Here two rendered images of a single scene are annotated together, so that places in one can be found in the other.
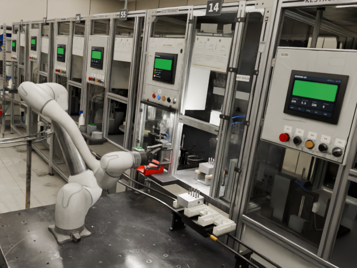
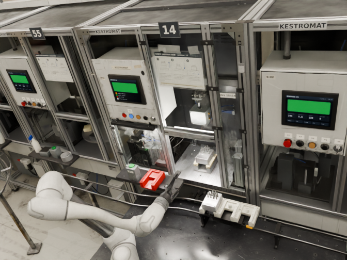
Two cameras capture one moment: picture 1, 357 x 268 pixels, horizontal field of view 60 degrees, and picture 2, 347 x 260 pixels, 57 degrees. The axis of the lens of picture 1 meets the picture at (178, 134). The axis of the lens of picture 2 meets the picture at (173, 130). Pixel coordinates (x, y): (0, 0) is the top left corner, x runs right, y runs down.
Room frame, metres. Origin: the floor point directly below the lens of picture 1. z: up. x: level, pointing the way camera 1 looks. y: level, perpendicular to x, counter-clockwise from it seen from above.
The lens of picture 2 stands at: (0.30, 0.42, 2.47)
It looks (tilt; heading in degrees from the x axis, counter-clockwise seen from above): 32 degrees down; 345
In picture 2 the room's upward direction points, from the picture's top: 12 degrees counter-clockwise
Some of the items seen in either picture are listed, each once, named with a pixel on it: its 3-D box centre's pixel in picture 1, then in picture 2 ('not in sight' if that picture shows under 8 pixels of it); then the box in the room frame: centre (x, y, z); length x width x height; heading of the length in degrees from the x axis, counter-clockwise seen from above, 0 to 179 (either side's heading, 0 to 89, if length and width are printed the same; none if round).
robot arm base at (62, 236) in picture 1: (70, 228); not in sight; (1.56, 0.52, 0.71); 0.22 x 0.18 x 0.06; 41
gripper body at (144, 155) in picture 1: (144, 158); (167, 195); (1.69, 0.17, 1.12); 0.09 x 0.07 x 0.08; 131
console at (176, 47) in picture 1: (175, 73); (135, 84); (2.31, 0.08, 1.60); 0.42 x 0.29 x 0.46; 41
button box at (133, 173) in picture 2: (138, 155); (134, 171); (2.22, 0.27, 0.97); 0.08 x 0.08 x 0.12; 41
